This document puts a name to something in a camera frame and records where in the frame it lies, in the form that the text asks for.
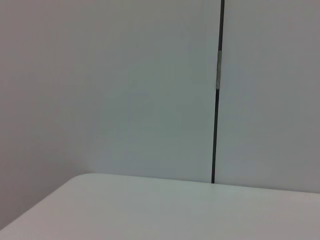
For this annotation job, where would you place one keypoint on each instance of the white tape piece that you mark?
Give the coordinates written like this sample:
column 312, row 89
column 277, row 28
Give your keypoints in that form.
column 219, row 70

